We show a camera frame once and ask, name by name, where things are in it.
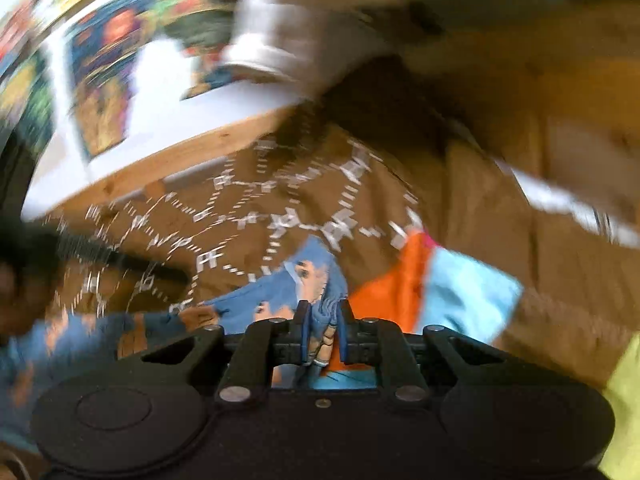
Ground blue patterned children's pants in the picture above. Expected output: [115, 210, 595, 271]
[1, 236, 347, 452]

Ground white hanging garment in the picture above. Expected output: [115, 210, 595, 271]
[224, 0, 410, 96]

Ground wooden bed frame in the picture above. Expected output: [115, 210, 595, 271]
[47, 105, 295, 214]

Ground colourful landscape painting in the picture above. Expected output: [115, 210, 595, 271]
[157, 0, 242, 100]

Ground brown PF patterned blanket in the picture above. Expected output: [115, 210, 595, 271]
[29, 49, 640, 480]

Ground starry night swirl painting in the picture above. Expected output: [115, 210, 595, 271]
[67, 0, 156, 158]

